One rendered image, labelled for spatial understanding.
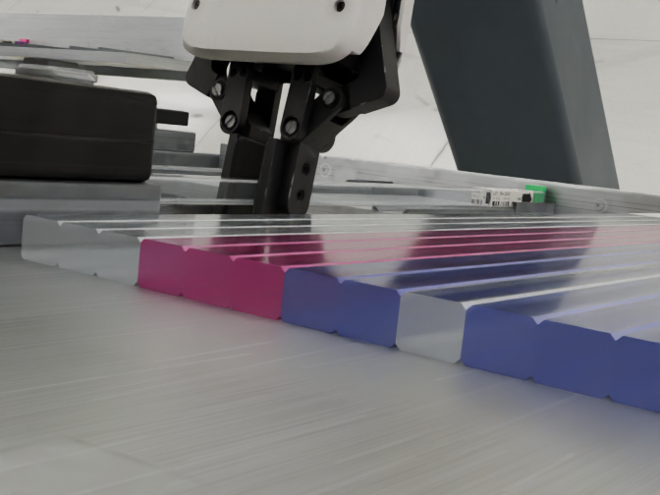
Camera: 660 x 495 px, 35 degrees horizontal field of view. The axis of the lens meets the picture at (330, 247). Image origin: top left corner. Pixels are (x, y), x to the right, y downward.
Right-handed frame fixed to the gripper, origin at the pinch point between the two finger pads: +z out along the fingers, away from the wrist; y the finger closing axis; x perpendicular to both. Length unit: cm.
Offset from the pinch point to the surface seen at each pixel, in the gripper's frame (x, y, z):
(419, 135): 139, -78, -29
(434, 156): 136, -72, -24
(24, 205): -18.8, 7.3, 3.5
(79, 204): -17.0, 7.3, 3.1
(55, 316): -23.9, 15.3, 5.5
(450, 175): 29.5, -7.3, -5.7
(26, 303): -23.6, 14.1, 5.5
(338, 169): 29.6, -17.4, -5.2
